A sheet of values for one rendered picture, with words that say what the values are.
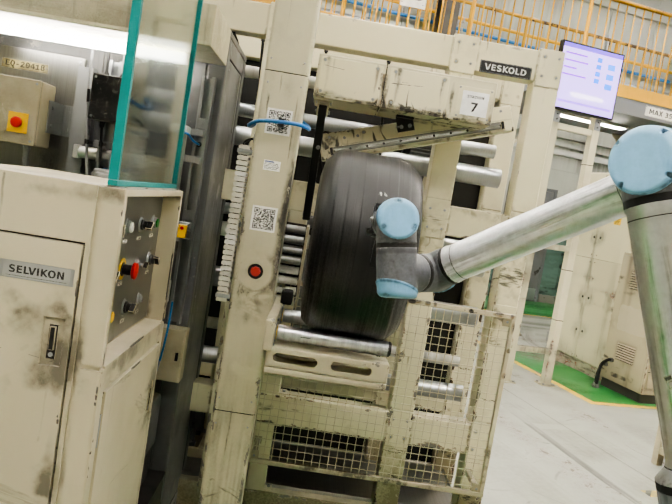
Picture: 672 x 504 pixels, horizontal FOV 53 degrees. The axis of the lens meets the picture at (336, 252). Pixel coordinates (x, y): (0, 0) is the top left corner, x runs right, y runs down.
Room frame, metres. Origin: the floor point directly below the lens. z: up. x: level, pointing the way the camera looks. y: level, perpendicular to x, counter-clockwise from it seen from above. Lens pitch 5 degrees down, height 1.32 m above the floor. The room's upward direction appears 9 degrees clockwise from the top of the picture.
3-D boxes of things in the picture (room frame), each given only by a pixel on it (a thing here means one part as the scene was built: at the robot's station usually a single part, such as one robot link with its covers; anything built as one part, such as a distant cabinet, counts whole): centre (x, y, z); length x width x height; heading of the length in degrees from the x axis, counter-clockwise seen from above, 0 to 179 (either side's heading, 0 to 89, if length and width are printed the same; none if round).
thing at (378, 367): (1.97, -0.03, 0.84); 0.36 x 0.09 x 0.06; 92
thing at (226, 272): (2.05, 0.32, 1.19); 0.05 x 0.04 x 0.48; 2
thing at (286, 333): (1.97, -0.03, 0.90); 0.35 x 0.05 x 0.05; 92
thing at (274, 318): (2.11, 0.15, 0.90); 0.40 x 0.03 x 0.10; 2
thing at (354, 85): (2.41, -0.14, 1.71); 0.61 x 0.25 x 0.15; 92
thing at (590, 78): (5.72, -1.82, 2.60); 0.60 x 0.05 x 0.55; 107
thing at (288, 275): (2.49, 0.21, 1.05); 0.20 x 0.15 x 0.30; 92
